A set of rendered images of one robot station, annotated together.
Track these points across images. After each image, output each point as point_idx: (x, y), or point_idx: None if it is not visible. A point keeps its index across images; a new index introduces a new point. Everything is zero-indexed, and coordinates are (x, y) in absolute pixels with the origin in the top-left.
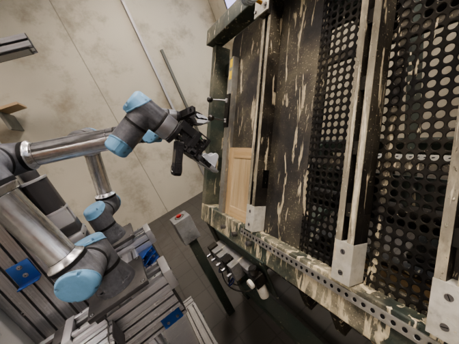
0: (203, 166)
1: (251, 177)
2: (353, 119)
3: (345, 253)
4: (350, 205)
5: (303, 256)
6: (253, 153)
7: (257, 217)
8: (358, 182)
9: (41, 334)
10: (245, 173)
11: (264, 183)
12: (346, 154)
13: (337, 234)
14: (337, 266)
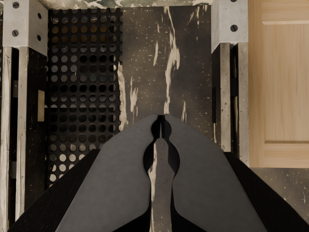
0: (207, 146)
1: (239, 104)
2: (17, 208)
3: (11, 32)
4: (15, 95)
5: (100, 1)
6: (243, 159)
7: (216, 23)
8: (3, 126)
9: None
10: (289, 109)
11: (214, 95)
12: (22, 161)
13: (24, 52)
14: (20, 10)
